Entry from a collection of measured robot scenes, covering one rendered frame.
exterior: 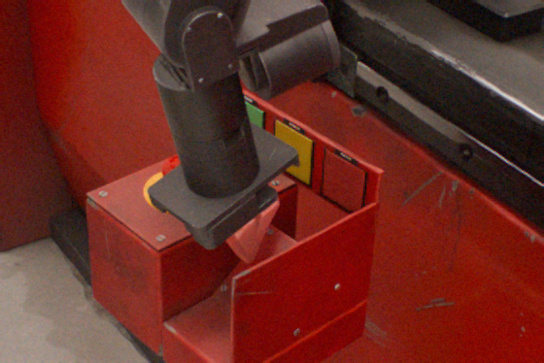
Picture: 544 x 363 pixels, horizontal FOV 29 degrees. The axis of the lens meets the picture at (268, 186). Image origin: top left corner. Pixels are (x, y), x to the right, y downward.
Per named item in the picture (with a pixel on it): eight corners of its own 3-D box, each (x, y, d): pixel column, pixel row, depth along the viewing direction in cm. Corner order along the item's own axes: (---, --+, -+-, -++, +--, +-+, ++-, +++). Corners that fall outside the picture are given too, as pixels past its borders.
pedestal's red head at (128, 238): (91, 299, 100) (79, 134, 90) (222, 234, 109) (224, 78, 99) (230, 420, 88) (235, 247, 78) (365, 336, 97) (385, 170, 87)
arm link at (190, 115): (135, 48, 74) (170, 89, 70) (222, 8, 75) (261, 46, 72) (158, 122, 79) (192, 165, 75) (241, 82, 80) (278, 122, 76)
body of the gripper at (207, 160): (304, 169, 82) (289, 95, 77) (204, 247, 78) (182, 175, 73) (248, 134, 86) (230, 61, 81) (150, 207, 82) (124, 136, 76)
